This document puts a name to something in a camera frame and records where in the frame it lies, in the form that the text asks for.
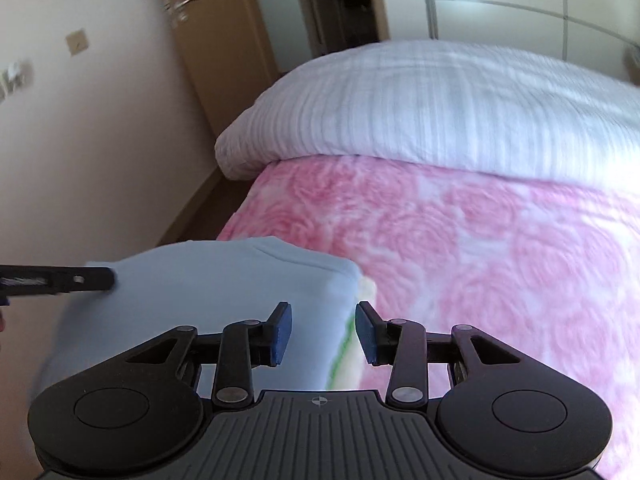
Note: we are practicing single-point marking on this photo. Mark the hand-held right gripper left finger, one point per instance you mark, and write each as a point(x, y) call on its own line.
point(281, 334)

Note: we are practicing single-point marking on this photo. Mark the pink floral blanket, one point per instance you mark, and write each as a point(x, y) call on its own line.
point(500, 260)

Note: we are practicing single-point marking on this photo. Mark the wooden door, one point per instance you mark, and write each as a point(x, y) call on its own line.
point(220, 35)

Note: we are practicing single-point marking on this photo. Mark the light blue garment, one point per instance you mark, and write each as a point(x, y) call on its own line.
point(200, 285)

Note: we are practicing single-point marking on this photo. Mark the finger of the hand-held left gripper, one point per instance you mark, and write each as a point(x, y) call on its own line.
point(90, 277)

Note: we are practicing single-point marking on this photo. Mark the green and cream cloth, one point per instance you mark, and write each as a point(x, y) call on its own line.
point(350, 355)

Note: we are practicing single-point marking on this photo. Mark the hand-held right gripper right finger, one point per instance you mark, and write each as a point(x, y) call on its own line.
point(365, 334)

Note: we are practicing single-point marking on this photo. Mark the white striped duvet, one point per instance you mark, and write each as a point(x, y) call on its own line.
point(425, 105)

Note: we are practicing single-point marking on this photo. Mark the wooden door frame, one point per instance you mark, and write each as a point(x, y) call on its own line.
point(307, 10)

